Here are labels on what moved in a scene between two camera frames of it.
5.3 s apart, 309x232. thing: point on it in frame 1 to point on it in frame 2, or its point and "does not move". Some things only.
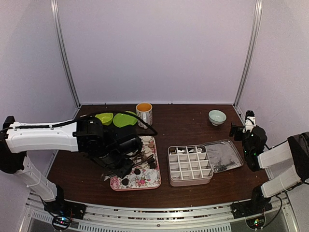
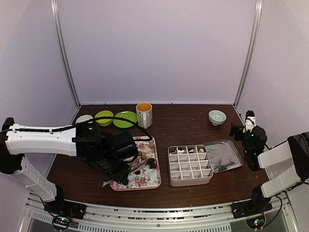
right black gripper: x=238 y=129 does not move
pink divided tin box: x=189 y=165 does not move
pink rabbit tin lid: x=223 y=155 does not move
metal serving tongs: x=106 y=175 to x=110 y=180
